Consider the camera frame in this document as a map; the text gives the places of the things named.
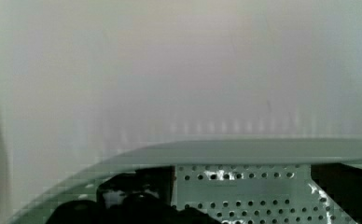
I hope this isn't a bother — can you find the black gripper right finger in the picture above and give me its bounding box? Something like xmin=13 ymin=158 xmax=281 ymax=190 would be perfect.
xmin=311 ymin=163 xmax=362 ymax=224

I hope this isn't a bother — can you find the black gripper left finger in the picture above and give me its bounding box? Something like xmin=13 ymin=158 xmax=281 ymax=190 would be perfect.
xmin=45 ymin=166 xmax=221 ymax=224

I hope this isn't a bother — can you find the mint green oval strainer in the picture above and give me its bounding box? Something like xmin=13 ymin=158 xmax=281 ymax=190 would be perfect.
xmin=7 ymin=137 xmax=362 ymax=224

